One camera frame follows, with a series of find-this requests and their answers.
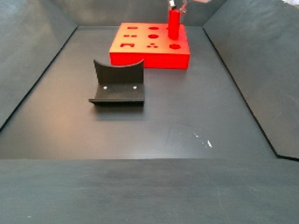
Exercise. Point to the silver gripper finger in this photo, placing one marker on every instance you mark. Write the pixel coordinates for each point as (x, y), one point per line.
(171, 4)
(183, 6)

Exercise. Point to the red star peg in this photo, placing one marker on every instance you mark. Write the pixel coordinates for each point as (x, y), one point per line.
(174, 24)

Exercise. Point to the black curved holder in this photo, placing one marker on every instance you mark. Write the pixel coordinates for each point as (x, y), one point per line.
(120, 84)

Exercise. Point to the red shape sorter block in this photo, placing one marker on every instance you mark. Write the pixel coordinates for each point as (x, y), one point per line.
(144, 41)

